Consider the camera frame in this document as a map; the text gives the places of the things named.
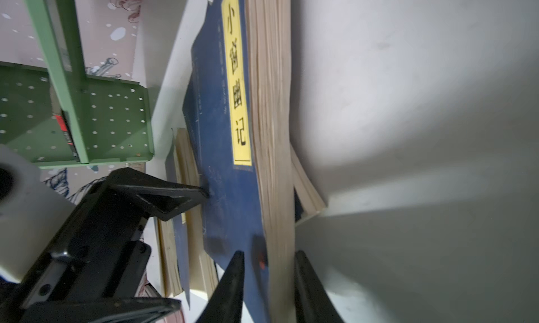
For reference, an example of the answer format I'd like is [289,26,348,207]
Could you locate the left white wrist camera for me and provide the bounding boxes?
[1,145,75,283]

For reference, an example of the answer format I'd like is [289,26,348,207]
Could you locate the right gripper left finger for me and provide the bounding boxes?
[197,251,245,323]

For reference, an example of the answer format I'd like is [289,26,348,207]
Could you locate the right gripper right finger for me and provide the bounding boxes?
[294,251,344,323]

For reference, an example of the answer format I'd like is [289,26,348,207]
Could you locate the green wooden two-tier shelf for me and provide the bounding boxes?
[1,0,154,168]

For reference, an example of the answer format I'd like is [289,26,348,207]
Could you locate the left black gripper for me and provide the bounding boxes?
[1,168,209,322]

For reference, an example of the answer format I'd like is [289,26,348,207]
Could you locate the blue book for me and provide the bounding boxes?
[183,0,296,322]
[156,128,326,300]

